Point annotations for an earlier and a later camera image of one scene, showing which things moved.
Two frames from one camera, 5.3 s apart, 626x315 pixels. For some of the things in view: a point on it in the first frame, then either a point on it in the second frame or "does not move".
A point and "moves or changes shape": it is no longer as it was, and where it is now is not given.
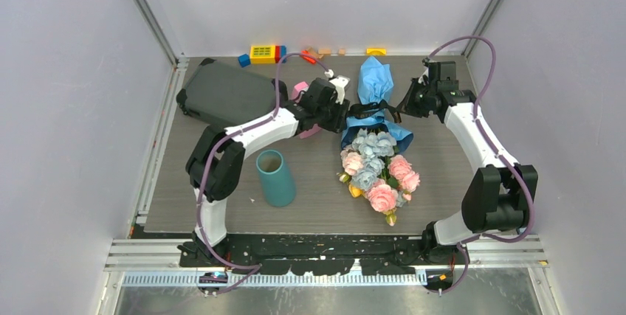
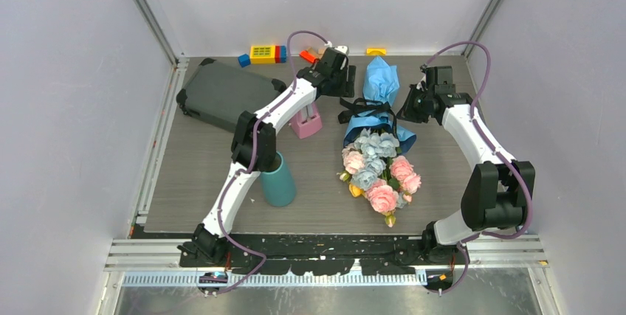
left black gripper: (338, 123) to (346, 89)
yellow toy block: (262, 54) does not move
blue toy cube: (244, 60) does not move
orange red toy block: (306, 58) does not move
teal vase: (277, 179) does not move
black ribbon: (363, 109) moves or changes shape
